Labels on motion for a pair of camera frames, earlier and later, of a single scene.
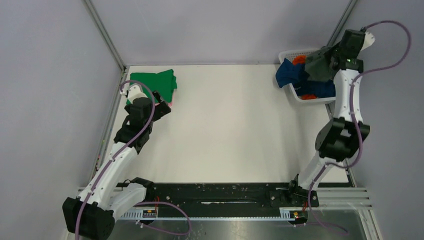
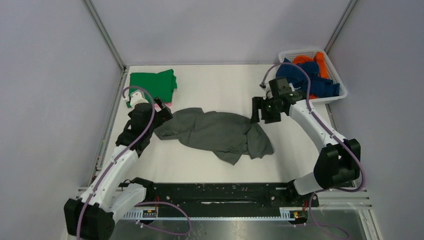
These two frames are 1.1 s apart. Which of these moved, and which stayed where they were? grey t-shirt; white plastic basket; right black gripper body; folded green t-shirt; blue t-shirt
Moved: right black gripper body; grey t-shirt
Stayed: white plastic basket; blue t-shirt; folded green t-shirt
